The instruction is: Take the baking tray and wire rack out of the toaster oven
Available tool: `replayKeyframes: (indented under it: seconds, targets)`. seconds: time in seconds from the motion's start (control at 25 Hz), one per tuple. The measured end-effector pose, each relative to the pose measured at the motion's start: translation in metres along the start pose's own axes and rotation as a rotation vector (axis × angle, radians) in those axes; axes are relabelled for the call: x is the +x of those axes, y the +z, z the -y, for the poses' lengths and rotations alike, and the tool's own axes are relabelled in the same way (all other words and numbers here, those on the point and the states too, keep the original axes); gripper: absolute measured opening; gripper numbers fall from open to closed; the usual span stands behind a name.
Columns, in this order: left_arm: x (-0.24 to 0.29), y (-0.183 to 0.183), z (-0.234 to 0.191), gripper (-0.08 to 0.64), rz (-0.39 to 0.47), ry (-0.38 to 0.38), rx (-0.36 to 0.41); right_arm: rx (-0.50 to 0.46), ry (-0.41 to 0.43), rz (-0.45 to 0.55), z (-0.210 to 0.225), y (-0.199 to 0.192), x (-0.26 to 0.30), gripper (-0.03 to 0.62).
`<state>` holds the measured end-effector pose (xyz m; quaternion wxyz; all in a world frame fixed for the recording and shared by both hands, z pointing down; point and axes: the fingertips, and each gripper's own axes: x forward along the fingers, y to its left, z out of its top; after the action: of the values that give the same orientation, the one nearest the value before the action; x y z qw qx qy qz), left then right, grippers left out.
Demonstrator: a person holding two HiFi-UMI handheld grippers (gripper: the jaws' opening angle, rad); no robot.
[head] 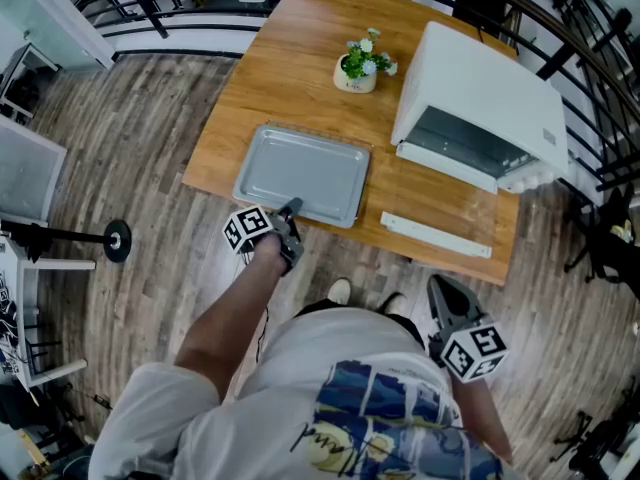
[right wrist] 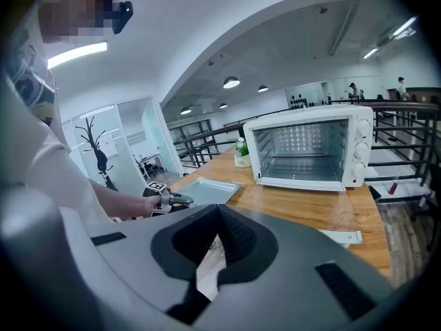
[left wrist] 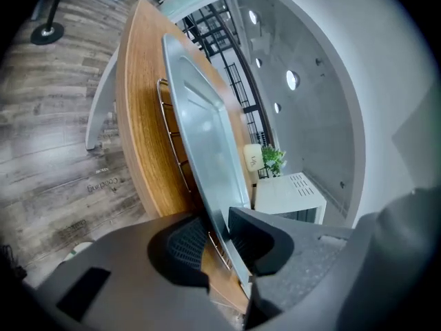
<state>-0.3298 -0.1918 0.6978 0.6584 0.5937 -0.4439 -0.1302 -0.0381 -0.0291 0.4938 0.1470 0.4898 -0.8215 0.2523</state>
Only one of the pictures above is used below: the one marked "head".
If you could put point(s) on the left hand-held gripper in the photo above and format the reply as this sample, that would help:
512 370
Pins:
247 228

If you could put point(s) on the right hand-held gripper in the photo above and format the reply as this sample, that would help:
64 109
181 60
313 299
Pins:
475 353

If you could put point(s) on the grey metal baking tray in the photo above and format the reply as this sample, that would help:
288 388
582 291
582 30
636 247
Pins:
300 168

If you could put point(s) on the person's left forearm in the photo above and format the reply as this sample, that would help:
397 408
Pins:
225 318

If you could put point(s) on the person's right forearm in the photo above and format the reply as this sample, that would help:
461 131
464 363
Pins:
482 418

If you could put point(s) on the white toaster oven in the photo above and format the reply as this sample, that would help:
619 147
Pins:
480 83

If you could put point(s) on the person's right shoe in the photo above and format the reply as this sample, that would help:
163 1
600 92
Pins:
392 302

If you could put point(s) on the person's shoe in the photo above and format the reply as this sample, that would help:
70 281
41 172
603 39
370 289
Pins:
340 290
392 302

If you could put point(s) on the person's left shoe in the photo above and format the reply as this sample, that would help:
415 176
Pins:
340 290

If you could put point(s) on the person's printed white shirt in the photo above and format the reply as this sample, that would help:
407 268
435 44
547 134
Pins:
340 338

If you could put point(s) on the white pot with flowers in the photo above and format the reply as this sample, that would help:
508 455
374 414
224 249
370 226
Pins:
352 82

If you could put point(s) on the black office chair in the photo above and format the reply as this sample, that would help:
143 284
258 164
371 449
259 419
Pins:
607 263

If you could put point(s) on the black chair base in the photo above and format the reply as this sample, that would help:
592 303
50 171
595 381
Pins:
580 438

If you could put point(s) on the black stand with weight disc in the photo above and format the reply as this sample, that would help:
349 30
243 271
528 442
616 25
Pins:
120 240

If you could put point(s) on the small yellow object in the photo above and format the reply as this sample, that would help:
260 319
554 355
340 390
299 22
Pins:
623 230

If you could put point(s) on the white partition cabinet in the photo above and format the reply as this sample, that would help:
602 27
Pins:
30 168

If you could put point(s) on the small white desk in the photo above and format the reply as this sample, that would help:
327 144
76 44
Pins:
35 55

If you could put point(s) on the white metal-frame desk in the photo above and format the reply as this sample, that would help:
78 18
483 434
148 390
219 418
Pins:
65 264

